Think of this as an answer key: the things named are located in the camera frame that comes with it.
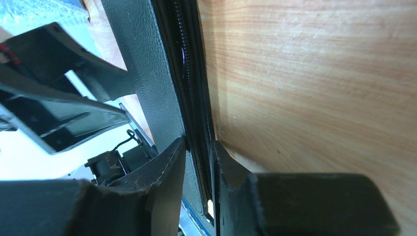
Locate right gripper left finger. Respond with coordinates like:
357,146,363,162
0,138,185,236

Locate black zippered tool case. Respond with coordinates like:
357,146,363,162
102,0,214,222

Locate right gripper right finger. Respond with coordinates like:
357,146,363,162
211,141,400,236

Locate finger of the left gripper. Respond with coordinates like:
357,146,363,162
0,63,131,155
0,22,135,103

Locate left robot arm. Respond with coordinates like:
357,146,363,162
0,22,157,186

